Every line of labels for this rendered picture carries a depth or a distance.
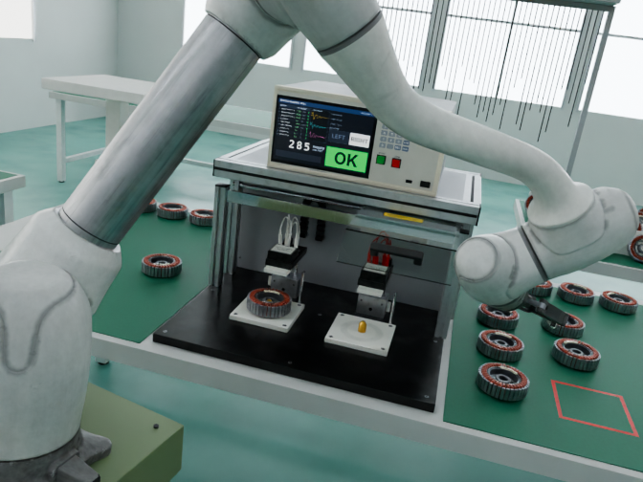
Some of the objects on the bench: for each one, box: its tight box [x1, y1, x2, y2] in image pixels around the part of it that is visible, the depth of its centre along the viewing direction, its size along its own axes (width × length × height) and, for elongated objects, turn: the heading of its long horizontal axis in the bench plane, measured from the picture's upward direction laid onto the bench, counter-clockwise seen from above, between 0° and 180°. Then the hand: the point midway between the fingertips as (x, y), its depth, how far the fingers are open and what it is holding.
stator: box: [477, 362, 530, 401], centre depth 134 cm, size 11×11×4 cm
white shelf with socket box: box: [41, 75, 155, 163], centre depth 213 cm, size 35×37×46 cm
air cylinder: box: [356, 293, 389, 318], centre depth 158 cm, size 5×8×6 cm
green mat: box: [443, 286, 643, 472], centre depth 158 cm, size 94×61×1 cm, turn 146°
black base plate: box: [153, 267, 444, 413], centre depth 150 cm, size 47×64×2 cm
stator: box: [542, 313, 586, 339], centre depth 168 cm, size 11×11×4 cm
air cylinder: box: [271, 272, 301, 298], centre depth 163 cm, size 5×8×6 cm
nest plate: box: [324, 313, 396, 357], centre depth 146 cm, size 15×15×1 cm
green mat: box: [0, 209, 212, 343], centre depth 183 cm, size 94×61×1 cm, turn 146°
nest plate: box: [229, 297, 304, 333], centre depth 151 cm, size 15×15×1 cm
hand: (522, 309), depth 128 cm, fingers open, 13 cm apart
